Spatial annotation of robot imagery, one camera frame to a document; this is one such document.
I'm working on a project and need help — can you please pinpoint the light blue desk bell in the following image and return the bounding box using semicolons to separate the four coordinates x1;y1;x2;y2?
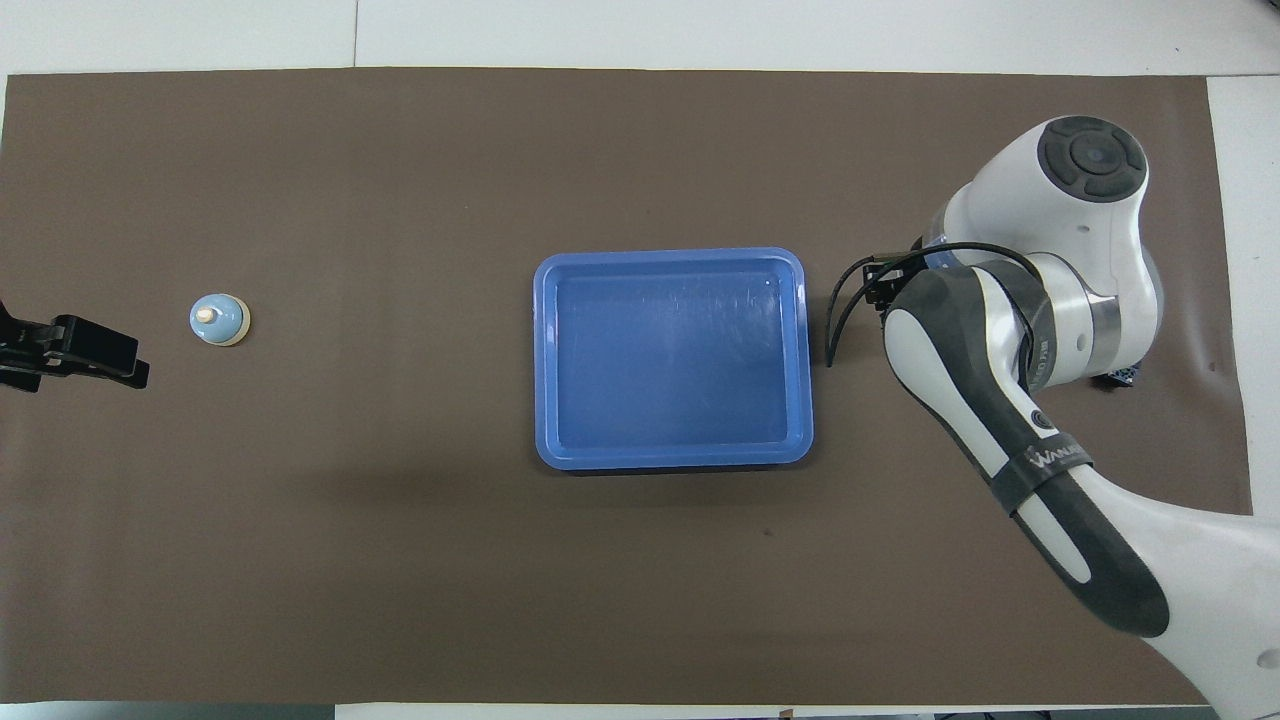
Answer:
189;294;252;348

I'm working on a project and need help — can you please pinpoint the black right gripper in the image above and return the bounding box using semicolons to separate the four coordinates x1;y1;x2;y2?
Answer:
865;255;926;313

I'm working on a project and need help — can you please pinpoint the brown table mat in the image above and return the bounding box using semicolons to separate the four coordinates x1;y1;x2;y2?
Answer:
0;67;1256;706

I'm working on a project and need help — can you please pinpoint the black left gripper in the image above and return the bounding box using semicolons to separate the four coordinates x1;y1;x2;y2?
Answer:
0;300;151;391

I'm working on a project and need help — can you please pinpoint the blue plastic tray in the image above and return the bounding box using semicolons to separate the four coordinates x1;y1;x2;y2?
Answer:
533;247;815;472

